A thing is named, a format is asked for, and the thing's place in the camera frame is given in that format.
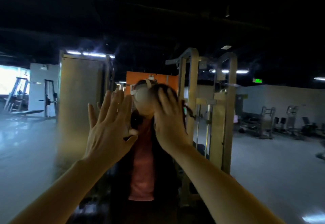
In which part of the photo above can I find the large wall mirror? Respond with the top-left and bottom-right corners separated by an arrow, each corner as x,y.
0,0 -> 325,224

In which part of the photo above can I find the person's left hand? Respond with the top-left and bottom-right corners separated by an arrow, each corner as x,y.
83,90 -> 139,169

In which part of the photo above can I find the person's left forearm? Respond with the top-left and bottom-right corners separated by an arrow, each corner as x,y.
10,156 -> 125,224

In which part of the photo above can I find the person's right hand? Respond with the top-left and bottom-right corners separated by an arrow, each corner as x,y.
152,87 -> 194,154

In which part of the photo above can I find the person's right forearm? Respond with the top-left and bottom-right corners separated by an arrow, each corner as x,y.
170,141 -> 286,224

